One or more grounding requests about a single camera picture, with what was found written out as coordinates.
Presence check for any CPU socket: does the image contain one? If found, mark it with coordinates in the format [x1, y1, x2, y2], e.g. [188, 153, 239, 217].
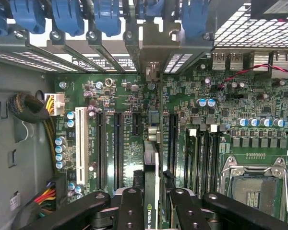
[218, 155, 288, 225]

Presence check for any white expansion slot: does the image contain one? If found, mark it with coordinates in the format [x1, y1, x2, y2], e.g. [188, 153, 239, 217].
[75, 107, 89, 185]

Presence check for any short black expansion slot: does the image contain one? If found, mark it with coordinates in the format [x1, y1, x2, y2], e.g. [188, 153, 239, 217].
[132, 112, 142, 136]

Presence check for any green motherboard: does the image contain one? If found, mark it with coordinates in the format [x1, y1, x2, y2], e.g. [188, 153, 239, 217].
[53, 54, 288, 230]

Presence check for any open black PC case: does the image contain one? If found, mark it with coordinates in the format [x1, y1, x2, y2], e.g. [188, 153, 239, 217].
[0, 0, 288, 230]

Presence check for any white power connector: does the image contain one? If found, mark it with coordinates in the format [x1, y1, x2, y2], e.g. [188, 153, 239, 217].
[44, 93, 65, 117]

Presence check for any metal slot cover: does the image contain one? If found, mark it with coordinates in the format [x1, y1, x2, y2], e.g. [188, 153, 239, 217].
[86, 30, 125, 73]
[0, 28, 84, 72]
[47, 30, 106, 73]
[123, 30, 141, 72]

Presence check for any black connector with coloured wires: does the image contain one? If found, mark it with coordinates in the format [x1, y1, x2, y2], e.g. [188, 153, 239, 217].
[35, 173, 68, 216]

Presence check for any black sleeved cable bundle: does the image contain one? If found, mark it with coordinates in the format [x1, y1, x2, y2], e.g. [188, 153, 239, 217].
[8, 93, 50, 124]

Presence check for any red black twisted wire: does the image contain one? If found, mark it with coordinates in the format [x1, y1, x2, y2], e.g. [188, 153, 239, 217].
[217, 63, 288, 88]

